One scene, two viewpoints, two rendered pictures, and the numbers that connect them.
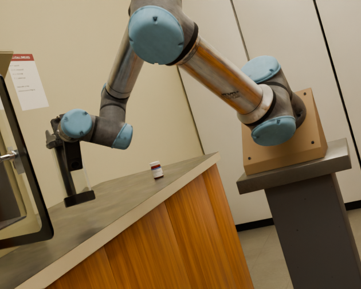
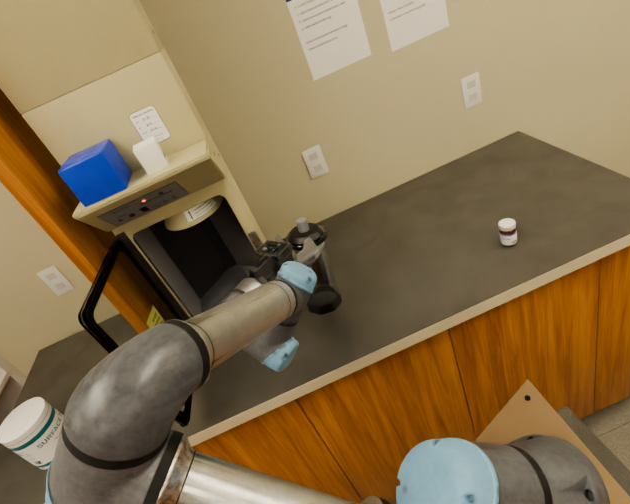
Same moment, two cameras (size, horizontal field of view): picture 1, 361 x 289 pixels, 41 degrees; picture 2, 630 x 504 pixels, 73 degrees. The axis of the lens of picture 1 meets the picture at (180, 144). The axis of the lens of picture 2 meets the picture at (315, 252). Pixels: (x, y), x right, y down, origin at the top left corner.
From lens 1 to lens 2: 1.47 m
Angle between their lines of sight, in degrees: 69
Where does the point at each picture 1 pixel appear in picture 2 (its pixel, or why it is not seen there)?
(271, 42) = not seen: outside the picture
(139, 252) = (360, 386)
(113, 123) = (257, 348)
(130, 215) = (337, 372)
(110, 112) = not seen: hidden behind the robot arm
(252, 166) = not seen: hidden behind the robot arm
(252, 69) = (420, 483)
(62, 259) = (207, 430)
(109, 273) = (297, 412)
